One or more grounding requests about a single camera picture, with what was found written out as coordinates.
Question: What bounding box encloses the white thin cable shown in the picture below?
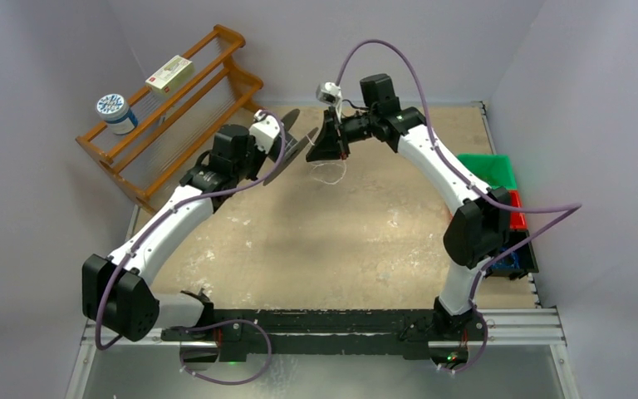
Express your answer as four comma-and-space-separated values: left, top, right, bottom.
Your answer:
303, 135, 349, 187

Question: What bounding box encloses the black perforated cable spool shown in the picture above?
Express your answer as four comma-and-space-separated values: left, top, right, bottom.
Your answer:
263, 108, 318, 185

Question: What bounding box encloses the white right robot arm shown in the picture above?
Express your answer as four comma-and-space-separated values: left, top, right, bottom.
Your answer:
306, 73, 511, 338

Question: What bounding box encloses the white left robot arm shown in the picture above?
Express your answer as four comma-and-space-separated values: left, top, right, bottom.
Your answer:
81, 115, 296, 350

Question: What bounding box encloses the green white cardboard box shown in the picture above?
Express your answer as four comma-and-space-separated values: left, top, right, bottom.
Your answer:
145, 55, 195, 101

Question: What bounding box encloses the orange wooden rack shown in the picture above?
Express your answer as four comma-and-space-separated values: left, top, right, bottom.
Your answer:
76, 24, 263, 214

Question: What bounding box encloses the blue white round jar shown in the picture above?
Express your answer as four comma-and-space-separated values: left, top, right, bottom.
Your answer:
96, 93, 139, 135

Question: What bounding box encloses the green plastic bin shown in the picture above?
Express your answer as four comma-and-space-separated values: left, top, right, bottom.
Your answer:
457, 154, 518, 190

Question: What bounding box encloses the red plastic bin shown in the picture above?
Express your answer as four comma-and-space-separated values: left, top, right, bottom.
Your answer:
509, 190, 528, 230

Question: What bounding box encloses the black plastic bin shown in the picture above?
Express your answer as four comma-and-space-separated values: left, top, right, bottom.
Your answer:
486, 229, 539, 280

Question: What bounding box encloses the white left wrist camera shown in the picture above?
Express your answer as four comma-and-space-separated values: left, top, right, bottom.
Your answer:
248, 110, 282, 155

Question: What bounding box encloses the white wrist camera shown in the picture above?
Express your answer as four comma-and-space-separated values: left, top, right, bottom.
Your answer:
248, 110, 282, 155
316, 81, 343, 120

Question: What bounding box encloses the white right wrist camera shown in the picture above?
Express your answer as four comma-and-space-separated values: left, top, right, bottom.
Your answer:
316, 81, 343, 120

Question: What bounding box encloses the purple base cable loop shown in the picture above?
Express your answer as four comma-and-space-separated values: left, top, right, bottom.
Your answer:
178, 318, 272, 386

